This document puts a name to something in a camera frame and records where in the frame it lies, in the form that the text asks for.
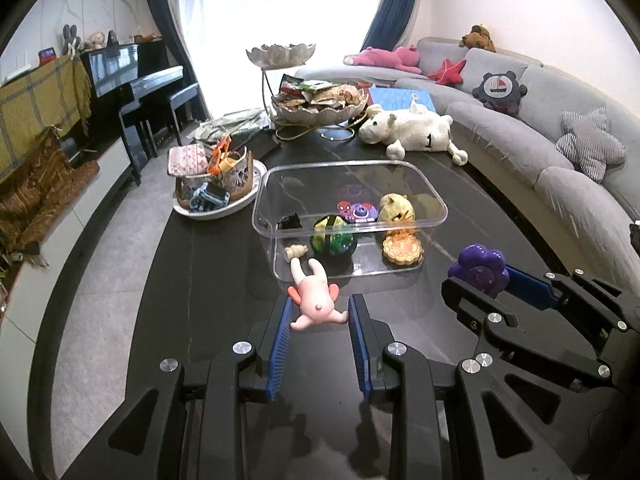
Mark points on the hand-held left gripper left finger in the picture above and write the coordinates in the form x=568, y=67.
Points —
x=280, y=345

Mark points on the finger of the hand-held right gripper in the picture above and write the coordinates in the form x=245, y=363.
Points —
x=475, y=305
x=530, y=287

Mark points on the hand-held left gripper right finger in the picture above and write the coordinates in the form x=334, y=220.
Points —
x=360, y=345

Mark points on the purple flower toy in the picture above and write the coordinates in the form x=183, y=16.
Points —
x=480, y=265

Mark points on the pink rabbit figure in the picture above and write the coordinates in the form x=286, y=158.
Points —
x=315, y=300

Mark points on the cream spiral toy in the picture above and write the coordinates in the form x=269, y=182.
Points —
x=295, y=252

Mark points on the ball with black knit cover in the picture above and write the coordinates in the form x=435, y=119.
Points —
x=332, y=242

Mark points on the small black toy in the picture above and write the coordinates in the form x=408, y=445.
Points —
x=289, y=222

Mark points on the yellow plush toy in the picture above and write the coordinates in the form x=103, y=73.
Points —
x=395, y=207

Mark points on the clear plastic container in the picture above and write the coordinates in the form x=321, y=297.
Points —
x=350, y=175

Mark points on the black marble desktop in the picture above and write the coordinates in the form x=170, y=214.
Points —
x=210, y=270

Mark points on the grey sofa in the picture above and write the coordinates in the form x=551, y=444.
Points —
x=510, y=145

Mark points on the striped star cushion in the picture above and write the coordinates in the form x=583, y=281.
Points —
x=590, y=145

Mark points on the white plate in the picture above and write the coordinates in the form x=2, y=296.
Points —
x=250, y=190

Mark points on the blue toy watch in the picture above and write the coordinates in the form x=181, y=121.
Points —
x=210, y=196

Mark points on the white plush sheep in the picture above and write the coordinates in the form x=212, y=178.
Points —
x=415, y=130

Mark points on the yellow tape roll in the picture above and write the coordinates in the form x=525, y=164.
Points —
x=227, y=163

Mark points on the navy ship wheel cushion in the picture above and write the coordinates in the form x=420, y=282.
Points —
x=499, y=92

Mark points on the black wallet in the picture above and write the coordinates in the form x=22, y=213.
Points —
x=265, y=147

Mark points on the pink patterned pouch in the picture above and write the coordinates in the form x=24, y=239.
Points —
x=187, y=160

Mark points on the grey plastic bag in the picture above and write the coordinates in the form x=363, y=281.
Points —
x=225, y=125

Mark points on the red star plush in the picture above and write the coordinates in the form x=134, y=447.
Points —
x=447, y=71

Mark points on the white low cabinet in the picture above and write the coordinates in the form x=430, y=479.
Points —
x=75, y=230

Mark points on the pile of snack packets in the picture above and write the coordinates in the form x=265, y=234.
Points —
x=320, y=95

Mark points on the brown teddy bear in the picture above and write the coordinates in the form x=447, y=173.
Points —
x=477, y=39

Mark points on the pink plush toy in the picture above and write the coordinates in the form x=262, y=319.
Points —
x=380, y=57

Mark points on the black piano bench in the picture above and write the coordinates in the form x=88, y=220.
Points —
x=150, y=102

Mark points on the brown patterned cloth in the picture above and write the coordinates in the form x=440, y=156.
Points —
x=35, y=190

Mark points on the silver lotus fruit stand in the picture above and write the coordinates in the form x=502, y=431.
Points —
x=280, y=55

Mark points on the blue curtain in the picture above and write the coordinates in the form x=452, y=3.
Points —
x=170, y=25
x=395, y=5

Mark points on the black piano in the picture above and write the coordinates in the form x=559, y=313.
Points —
x=120, y=65

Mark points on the yellow plaid blanket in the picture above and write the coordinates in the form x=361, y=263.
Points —
x=35, y=105

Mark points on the small dark vase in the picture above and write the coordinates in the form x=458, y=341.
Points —
x=113, y=37

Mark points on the small beige teddy bear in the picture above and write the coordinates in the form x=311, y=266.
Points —
x=96, y=40

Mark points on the grey rabbit plush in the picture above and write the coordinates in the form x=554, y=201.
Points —
x=71, y=40

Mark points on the red desk clock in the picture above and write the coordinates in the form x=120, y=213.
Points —
x=47, y=55

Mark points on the orange plastic frame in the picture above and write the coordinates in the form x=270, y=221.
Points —
x=220, y=152

